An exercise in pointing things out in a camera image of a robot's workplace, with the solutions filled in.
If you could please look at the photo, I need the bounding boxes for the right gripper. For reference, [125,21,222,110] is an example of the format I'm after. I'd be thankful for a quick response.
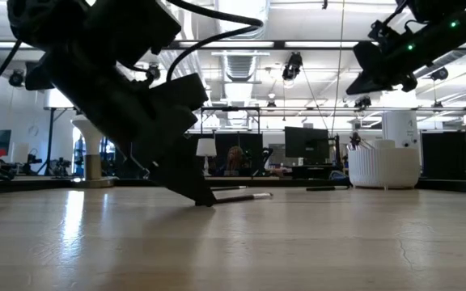
[345,27,447,95]

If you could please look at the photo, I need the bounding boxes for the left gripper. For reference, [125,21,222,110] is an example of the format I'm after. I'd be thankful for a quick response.
[50,0,218,207]

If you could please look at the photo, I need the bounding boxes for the white-shade table lamp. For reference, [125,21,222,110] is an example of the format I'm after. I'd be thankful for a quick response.
[195,137,218,177]

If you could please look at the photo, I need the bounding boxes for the person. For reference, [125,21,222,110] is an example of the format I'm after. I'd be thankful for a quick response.
[225,145,247,178]

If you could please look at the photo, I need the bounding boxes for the white cylindrical appliance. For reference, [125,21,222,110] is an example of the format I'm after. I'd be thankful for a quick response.
[381,109,421,151]

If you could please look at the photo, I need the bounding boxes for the black partition panels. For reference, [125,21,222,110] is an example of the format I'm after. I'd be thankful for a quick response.
[114,131,265,179]
[420,129,466,182]

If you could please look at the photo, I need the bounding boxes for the white ribbed round organizer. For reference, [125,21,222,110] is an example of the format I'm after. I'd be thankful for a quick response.
[348,139,422,190]

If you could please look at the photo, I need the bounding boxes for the black horizontal truss bar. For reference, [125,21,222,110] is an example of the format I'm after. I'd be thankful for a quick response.
[44,104,466,114]

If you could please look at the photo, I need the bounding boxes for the white mushroom table lamp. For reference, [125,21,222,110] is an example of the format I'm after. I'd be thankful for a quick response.
[70,114,117,189]

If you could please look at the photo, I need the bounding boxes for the black computer monitor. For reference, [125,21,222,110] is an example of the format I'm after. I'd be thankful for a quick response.
[284,125,331,160]

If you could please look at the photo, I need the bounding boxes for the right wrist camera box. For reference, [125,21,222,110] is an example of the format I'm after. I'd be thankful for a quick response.
[354,40,392,76]

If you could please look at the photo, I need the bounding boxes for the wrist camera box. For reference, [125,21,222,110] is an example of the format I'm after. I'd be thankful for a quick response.
[354,40,392,76]
[160,72,210,118]

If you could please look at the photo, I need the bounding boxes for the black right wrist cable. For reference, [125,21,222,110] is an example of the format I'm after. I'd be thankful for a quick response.
[368,0,416,41]

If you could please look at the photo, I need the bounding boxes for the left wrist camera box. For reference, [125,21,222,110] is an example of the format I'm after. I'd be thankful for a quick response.
[160,72,210,118]

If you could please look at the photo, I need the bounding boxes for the silver ventilation duct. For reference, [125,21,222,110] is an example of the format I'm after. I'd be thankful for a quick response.
[214,0,270,126]

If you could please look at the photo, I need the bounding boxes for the black overhead frame beam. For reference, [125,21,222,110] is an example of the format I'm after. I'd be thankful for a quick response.
[0,39,466,51]

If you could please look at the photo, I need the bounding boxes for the black aluminium table frame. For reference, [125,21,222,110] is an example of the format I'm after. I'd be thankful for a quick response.
[0,174,466,196]

